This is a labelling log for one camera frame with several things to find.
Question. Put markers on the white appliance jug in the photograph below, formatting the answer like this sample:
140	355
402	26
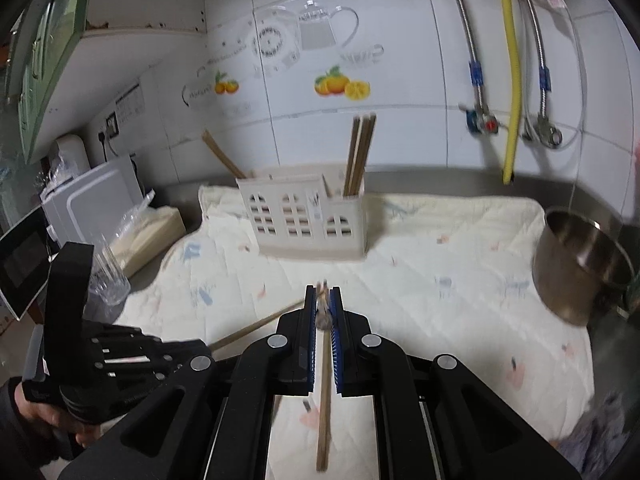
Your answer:
71	151

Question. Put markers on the stainless steel pot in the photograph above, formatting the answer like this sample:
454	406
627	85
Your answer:
579	271

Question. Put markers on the green wall cabinet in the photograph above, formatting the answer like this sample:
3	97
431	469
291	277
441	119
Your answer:
44	83

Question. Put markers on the water valve red handle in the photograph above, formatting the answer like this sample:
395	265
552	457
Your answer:
480	122

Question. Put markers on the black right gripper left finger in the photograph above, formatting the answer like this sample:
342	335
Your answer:
295	365

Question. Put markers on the white microwave oven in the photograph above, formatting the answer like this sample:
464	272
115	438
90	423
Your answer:
90	207

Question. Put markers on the beige plastic utensil holder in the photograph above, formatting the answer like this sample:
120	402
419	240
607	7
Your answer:
300	212

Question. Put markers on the wooden chopstick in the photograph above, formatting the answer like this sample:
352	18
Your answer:
324	327
361	140
243	332
366	152

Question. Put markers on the pack of beige napkins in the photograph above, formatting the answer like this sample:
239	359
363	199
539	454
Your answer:
153	231

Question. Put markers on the grey purple rag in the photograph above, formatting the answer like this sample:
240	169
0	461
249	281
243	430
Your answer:
597	438

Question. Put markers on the clear drinking glass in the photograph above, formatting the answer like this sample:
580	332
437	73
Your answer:
107	279

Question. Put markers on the person's left hand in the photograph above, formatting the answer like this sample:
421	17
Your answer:
45	417

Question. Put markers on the wooden chopstick left compartment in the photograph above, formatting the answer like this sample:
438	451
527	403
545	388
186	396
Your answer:
224	159

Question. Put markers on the chrome water valve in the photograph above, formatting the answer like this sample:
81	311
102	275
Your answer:
541	131

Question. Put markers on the wall power socket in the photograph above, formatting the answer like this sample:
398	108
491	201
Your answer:
111	126

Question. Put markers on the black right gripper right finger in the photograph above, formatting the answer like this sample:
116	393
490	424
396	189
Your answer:
350	361

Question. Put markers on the cream quilted mat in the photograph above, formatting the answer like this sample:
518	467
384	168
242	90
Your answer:
441	275

